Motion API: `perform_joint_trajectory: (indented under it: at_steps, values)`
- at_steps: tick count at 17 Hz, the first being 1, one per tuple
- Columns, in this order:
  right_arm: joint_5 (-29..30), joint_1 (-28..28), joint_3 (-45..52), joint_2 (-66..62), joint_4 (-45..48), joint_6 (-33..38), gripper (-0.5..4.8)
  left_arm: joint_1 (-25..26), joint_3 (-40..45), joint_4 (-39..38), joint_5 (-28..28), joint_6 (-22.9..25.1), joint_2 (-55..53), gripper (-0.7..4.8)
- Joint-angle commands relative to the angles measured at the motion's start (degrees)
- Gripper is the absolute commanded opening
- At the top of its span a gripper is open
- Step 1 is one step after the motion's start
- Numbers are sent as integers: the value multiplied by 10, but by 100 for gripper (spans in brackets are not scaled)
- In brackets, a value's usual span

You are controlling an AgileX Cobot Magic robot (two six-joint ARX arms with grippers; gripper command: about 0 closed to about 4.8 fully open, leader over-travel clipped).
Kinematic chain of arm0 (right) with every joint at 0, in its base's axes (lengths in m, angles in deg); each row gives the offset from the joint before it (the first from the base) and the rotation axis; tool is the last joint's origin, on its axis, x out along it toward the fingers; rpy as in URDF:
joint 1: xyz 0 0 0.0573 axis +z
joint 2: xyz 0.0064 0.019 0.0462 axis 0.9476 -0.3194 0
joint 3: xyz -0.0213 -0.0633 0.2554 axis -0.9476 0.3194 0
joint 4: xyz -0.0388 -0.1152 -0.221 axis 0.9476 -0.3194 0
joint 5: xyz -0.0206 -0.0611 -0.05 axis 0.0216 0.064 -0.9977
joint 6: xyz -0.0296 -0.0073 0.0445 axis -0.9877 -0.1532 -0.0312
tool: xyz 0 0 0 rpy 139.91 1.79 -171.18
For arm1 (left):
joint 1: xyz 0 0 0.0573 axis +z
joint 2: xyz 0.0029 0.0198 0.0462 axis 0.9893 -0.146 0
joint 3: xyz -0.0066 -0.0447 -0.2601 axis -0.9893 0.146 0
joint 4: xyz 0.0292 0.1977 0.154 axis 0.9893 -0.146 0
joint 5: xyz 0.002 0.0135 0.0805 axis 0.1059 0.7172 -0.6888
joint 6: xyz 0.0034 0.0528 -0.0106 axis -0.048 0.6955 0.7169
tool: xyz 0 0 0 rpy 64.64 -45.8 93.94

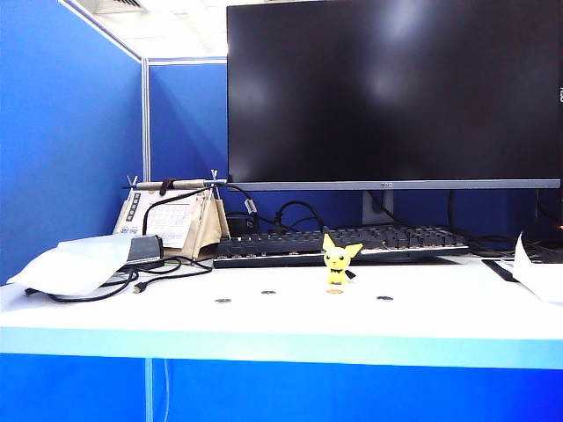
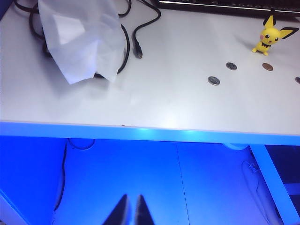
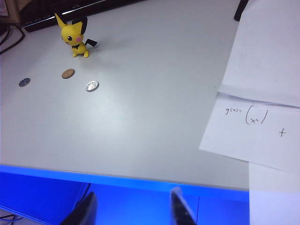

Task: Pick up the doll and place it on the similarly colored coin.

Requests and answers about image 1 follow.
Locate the yellow pichu doll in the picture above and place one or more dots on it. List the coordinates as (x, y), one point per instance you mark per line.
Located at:
(336, 261)

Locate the silver coin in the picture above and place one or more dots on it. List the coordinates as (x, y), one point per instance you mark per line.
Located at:
(223, 300)
(385, 298)
(268, 292)

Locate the gold coin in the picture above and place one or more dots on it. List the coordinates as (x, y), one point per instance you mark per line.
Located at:
(334, 292)

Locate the black mechanical keyboard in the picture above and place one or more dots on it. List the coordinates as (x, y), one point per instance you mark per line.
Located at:
(281, 248)

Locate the beige desk calendar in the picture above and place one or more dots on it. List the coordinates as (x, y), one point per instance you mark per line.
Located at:
(176, 220)

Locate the grey black adapter box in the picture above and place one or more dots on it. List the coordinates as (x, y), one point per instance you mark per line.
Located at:
(144, 249)

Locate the large black computer monitor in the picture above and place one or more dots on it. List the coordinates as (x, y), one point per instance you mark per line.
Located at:
(396, 88)

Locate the white plastic bag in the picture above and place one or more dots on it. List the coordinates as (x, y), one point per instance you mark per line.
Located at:
(70, 264)

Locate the white paper sheet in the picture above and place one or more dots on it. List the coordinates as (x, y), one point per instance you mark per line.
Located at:
(534, 272)

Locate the grey partition post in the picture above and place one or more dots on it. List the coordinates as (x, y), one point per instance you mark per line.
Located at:
(145, 118)

